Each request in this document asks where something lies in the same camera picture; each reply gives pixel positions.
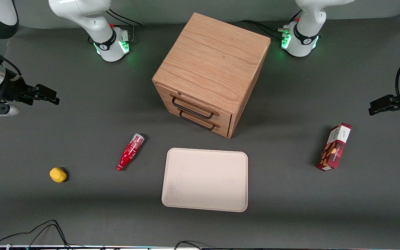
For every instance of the wooden two-drawer cabinet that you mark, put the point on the wooden two-drawer cabinet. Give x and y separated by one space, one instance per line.
214 59

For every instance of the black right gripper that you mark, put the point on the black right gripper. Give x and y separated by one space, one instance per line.
13 89

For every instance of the beige rectangular tray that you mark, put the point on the beige rectangular tray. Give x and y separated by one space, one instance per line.
205 180

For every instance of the yellow lemon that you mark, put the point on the yellow lemon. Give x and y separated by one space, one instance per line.
58 175

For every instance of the red coke bottle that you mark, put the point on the red coke bottle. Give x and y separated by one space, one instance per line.
130 152

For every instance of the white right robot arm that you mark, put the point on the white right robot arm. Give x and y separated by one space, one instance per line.
96 24

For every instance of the red cookie box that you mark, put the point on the red cookie box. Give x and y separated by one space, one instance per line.
334 147

